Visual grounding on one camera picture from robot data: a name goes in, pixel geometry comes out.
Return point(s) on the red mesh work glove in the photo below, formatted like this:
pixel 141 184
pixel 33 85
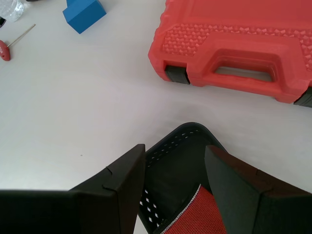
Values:
pixel 202 215

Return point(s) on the blue foam block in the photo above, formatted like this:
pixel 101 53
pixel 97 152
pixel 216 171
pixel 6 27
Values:
pixel 84 15

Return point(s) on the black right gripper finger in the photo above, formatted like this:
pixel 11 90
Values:
pixel 256 202
pixel 104 202

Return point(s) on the clear plastic water bottle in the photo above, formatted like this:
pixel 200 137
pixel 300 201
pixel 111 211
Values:
pixel 11 9

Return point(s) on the red plastic tool case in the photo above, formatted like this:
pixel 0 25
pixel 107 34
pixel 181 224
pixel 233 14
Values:
pixel 234 41

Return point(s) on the black perforated plastic basket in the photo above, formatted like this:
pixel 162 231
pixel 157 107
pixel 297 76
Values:
pixel 173 170

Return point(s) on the small black round object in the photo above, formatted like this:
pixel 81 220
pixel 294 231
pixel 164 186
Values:
pixel 2 22

